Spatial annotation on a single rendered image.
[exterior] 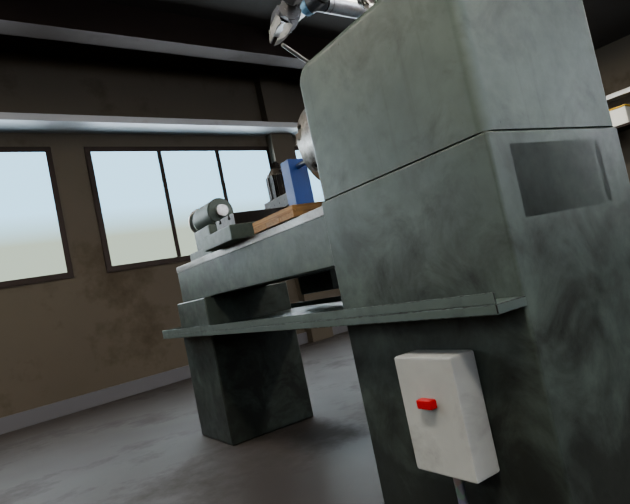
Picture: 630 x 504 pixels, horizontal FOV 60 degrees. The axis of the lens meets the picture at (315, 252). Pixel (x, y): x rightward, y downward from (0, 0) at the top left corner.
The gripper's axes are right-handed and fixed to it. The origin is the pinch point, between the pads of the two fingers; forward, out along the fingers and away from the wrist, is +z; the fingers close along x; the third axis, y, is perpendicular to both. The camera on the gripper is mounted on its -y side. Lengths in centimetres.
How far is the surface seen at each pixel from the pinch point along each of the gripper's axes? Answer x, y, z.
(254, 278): -32, 12, 79
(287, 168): -24.2, 8.4, 36.3
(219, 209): -4, 71, 67
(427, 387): -73, -84, 67
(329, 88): -24, -48, 15
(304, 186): -33, 8, 39
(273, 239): -31, -4, 61
